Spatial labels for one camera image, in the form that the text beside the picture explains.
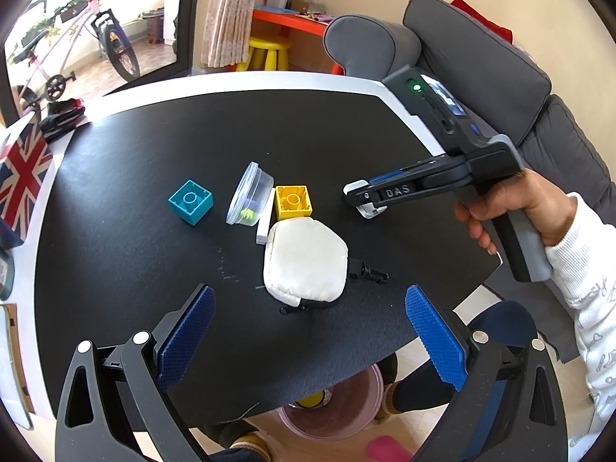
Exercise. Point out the person's left slipper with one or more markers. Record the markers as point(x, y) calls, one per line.
point(240, 435)

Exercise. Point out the red children's table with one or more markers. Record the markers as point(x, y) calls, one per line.
point(288, 21)

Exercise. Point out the clear lidded plastic container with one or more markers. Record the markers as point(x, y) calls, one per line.
point(250, 195)

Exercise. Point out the yellow plastic stool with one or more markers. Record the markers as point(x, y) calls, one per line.
point(269, 53)

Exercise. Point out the clear round plastic capsule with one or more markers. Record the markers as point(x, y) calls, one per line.
point(371, 211)

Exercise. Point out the floral curtain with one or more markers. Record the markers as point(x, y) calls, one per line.
point(226, 9)

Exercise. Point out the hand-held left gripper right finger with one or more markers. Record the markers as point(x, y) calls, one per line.
point(435, 341)

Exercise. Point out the grey sofa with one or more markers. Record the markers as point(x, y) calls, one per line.
point(481, 72)

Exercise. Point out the person's right forearm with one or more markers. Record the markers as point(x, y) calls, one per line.
point(592, 298)

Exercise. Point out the pink foam cylinder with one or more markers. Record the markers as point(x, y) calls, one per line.
point(385, 447)

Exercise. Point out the yellow round case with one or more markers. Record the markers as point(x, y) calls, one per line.
point(313, 399)

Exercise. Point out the white fabric pouch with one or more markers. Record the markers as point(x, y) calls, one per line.
point(305, 262)

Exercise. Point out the white bicycle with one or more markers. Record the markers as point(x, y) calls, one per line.
point(72, 33)

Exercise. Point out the potted green plants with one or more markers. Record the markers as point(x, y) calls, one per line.
point(43, 24)

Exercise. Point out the person's left leg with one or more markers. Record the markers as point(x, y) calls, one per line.
point(231, 455)

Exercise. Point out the person's right hand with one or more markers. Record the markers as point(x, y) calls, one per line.
point(529, 202)

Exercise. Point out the red cushion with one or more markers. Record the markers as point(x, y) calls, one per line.
point(476, 12)

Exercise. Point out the white rectangular stick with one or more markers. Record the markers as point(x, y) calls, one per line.
point(263, 228)

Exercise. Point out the black gloves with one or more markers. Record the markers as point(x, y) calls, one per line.
point(62, 115)

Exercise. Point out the pink balcony bin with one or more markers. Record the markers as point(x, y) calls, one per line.
point(156, 26)

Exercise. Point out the person's right slipper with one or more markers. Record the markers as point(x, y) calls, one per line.
point(391, 402)

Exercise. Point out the pink translucent trash bin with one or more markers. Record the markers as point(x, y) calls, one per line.
point(332, 414)

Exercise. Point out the yellow toy block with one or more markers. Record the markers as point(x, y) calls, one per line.
point(292, 200)

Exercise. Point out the black glass door frame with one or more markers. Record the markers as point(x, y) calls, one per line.
point(187, 9)

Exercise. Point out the teal toy block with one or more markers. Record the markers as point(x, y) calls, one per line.
point(190, 202)

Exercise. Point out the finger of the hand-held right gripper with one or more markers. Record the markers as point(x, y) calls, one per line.
point(394, 191)
point(409, 169)

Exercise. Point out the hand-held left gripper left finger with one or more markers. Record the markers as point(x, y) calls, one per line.
point(187, 337)

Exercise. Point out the person's slipper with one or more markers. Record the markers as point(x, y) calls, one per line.
point(391, 402)
point(240, 435)

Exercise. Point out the flag print tissue box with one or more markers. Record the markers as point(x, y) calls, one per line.
point(21, 173)

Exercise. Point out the white wooden board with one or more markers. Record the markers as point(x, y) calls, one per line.
point(12, 361)

